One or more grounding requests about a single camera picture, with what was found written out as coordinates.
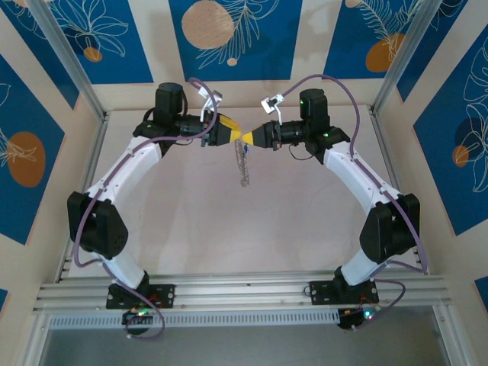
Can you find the aluminium table side rail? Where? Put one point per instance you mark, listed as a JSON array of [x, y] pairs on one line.
[[96, 152], [379, 122]]

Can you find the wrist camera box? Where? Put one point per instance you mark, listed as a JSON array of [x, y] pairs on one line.
[[213, 97], [267, 103]]

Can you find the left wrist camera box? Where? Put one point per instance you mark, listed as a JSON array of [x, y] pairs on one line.
[[213, 97]]

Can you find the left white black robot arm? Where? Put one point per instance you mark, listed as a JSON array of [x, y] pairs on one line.
[[126, 164]]

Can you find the aluminium frame post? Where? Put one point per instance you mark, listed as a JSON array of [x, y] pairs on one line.
[[69, 53], [411, 53]]

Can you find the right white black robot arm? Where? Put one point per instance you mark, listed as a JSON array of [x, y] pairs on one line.
[[358, 171]]

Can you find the black controller board with LED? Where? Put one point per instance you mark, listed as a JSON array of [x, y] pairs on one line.
[[348, 322], [131, 317]]

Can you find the long aluminium mounting rail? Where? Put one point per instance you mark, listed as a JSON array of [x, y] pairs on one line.
[[248, 295]]

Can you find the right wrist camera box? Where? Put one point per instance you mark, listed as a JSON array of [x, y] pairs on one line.
[[267, 103]]

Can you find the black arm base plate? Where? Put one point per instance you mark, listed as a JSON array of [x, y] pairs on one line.
[[320, 291], [164, 295]]

